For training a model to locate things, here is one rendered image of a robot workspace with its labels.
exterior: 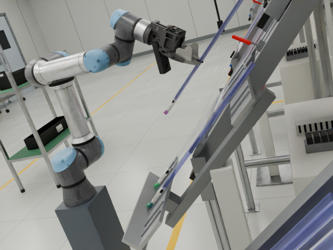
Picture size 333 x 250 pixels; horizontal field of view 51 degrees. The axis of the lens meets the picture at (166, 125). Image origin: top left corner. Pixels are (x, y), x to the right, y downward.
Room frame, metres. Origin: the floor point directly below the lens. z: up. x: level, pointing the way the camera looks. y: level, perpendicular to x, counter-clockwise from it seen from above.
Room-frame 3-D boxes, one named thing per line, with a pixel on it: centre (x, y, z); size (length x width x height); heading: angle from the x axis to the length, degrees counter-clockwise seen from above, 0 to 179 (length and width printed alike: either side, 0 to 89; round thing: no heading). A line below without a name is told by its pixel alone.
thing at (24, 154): (3.39, 1.14, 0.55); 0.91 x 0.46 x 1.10; 159
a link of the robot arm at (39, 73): (1.34, 0.31, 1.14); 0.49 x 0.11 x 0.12; 54
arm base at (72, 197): (1.45, 0.48, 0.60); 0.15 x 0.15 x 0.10
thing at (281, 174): (2.04, -0.60, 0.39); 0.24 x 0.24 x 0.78; 69
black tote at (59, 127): (3.39, 1.14, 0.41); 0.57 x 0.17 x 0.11; 159
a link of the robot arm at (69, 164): (1.46, 0.47, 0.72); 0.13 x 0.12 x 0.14; 144
